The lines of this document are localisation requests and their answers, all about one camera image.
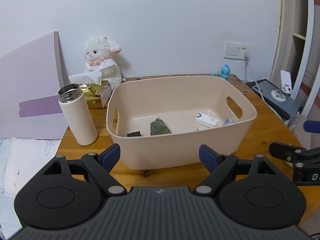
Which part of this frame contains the purple white headboard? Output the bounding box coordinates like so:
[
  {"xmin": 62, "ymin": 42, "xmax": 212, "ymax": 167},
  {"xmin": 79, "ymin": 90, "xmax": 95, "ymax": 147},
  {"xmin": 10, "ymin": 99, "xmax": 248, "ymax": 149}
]
[{"xmin": 1, "ymin": 31, "xmax": 68, "ymax": 140}]

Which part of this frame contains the white phone stand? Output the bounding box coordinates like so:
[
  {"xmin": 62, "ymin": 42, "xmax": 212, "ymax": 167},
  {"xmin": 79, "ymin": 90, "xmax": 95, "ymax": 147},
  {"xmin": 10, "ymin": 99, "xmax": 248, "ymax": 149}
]
[{"xmin": 271, "ymin": 70, "xmax": 292, "ymax": 102}]

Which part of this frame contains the white bed pillow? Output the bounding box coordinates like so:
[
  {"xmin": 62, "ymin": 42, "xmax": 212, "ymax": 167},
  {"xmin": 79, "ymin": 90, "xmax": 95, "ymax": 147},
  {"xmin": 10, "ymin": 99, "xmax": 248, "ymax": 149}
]
[{"xmin": 2, "ymin": 138, "xmax": 61, "ymax": 197}]

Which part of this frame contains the white wall socket plate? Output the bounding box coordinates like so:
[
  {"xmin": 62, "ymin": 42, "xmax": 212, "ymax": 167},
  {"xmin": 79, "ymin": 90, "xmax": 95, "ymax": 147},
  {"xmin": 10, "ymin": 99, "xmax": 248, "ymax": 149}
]
[{"xmin": 224, "ymin": 41, "xmax": 252, "ymax": 60}]

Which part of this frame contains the white power cable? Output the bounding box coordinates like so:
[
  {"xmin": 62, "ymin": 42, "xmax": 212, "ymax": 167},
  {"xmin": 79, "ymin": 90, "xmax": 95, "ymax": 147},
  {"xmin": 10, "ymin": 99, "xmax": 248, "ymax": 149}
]
[{"xmin": 243, "ymin": 52, "xmax": 291, "ymax": 120}]

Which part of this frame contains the dark grey flat device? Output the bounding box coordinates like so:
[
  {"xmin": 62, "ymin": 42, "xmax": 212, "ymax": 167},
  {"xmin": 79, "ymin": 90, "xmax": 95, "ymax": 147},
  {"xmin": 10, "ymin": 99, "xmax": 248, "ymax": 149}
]
[{"xmin": 246, "ymin": 79, "xmax": 302, "ymax": 120}]

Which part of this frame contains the hello kitty small box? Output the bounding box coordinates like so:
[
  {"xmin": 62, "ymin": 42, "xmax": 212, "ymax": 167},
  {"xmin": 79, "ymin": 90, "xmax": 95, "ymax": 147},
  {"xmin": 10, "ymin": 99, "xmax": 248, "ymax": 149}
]
[{"xmin": 127, "ymin": 131, "xmax": 142, "ymax": 137}]

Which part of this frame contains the blue toy figurine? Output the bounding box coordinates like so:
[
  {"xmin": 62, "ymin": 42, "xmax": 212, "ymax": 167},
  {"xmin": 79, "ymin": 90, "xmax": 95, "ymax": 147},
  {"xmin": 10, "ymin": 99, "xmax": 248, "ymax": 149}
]
[{"xmin": 220, "ymin": 64, "xmax": 230, "ymax": 80}]

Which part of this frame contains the white wooden shelf frame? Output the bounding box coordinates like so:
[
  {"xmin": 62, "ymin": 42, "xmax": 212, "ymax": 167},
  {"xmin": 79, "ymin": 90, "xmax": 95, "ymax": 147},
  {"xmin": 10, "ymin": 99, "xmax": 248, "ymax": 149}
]
[{"xmin": 270, "ymin": 0, "xmax": 319, "ymax": 116}]

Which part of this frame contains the white blue small box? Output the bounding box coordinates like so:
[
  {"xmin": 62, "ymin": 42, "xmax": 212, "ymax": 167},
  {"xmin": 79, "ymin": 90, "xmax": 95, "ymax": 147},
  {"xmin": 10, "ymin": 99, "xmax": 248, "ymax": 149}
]
[{"xmin": 196, "ymin": 113, "xmax": 219, "ymax": 128}]

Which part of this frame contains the white thermos bottle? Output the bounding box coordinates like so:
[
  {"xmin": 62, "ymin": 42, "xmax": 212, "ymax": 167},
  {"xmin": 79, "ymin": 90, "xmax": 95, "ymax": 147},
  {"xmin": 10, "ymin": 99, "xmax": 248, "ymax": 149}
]
[{"xmin": 58, "ymin": 83, "xmax": 98, "ymax": 146}]

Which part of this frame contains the green seed snack packet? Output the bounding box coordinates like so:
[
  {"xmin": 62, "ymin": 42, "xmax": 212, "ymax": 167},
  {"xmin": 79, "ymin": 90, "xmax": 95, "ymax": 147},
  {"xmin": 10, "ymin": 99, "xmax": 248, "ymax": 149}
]
[{"xmin": 150, "ymin": 117, "xmax": 172, "ymax": 135}]

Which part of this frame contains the white plush bunny toy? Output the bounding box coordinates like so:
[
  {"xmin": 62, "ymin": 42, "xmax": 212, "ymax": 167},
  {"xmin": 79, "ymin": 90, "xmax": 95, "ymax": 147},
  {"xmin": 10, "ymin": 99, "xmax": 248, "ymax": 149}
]
[{"xmin": 84, "ymin": 37, "xmax": 123, "ymax": 90}]

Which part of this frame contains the gold tissue box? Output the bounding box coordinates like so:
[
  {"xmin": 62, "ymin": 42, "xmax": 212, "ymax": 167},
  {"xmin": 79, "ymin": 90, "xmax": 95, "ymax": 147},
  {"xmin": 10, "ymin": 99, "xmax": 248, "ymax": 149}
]
[{"xmin": 68, "ymin": 72, "xmax": 112, "ymax": 108}]

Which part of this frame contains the beige plastic storage basket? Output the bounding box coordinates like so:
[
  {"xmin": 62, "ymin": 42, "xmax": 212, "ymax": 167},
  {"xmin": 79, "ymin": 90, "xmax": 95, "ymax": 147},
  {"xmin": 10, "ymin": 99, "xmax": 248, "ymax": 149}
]
[{"xmin": 106, "ymin": 76, "xmax": 257, "ymax": 170}]

